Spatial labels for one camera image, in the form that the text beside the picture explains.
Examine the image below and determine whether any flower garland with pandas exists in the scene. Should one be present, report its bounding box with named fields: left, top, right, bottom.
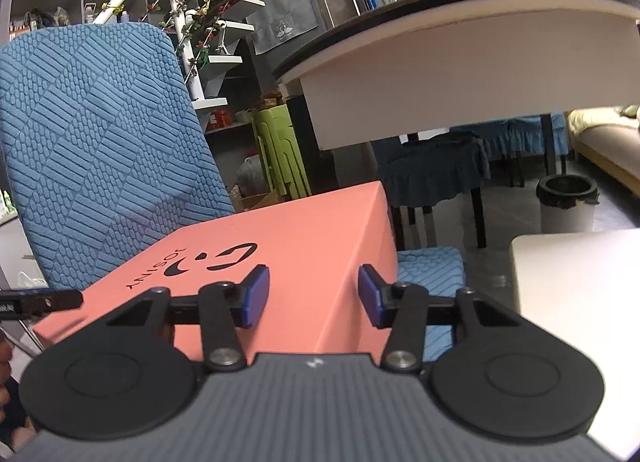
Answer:
left=101, top=0, right=257, bottom=89

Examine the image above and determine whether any beige sofa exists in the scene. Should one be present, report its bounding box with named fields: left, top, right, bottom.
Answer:
left=566, top=104, right=640, bottom=199

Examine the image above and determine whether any grey plastic bag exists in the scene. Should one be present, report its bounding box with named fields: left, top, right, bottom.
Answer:
left=234, top=154, right=271, bottom=196

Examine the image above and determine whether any chair with blue ruffled cover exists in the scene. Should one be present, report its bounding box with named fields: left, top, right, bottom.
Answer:
left=449, top=112, right=571, bottom=189

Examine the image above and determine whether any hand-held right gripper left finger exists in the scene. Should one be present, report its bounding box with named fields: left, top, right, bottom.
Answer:
left=105, top=264, right=272, bottom=373

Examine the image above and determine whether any chair with blue textured cover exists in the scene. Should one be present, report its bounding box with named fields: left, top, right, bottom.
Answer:
left=0, top=22, right=464, bottom=364

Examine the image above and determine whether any stack of green stools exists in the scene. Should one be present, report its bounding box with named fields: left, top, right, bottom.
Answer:
left=251, top=104, right=312, bottom=201

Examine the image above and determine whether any brown cardboard box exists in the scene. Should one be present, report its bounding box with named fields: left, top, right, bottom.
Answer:
left=232, top=189, right=281, bottom=213

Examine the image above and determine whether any grey embroidered cloth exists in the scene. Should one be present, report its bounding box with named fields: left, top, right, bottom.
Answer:
left=244, top=0, right=321, bottom=54

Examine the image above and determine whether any chair with dark blue cover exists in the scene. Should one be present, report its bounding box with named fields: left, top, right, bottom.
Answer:
left=372, top=134, right=494, bottom=251

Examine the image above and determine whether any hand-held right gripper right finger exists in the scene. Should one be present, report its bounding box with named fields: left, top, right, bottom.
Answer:
left=357, top=264, right=522, bottom=374

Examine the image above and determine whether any person's left hand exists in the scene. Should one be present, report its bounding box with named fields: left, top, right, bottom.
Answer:
left=0, top=331, right=16, bottom=409

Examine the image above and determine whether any white table with dark top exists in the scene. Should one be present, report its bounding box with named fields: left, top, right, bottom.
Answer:
left=272, top=0, right=640, bottom=179

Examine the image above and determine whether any grey wall shelf unit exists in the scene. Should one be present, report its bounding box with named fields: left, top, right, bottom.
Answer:
left=0, top=0, right=172, bottom=39

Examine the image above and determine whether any white low table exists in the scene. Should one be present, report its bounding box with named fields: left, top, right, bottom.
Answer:
left=508, top=227, right=640, bottom=462

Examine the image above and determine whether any white staircase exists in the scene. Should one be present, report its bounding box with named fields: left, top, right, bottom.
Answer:
left=94, top=0, right=312, bottom=109

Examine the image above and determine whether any pink box lid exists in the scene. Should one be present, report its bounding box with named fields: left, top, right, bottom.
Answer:
left=31, top=181, right=402, bottom=359

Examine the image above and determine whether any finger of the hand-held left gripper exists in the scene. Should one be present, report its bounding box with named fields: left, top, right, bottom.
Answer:
left=0, top=289, right=84, bottom=317

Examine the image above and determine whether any black and white trash bin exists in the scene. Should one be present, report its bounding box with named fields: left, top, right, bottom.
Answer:
left=535, top=173, right=600, bottom=234

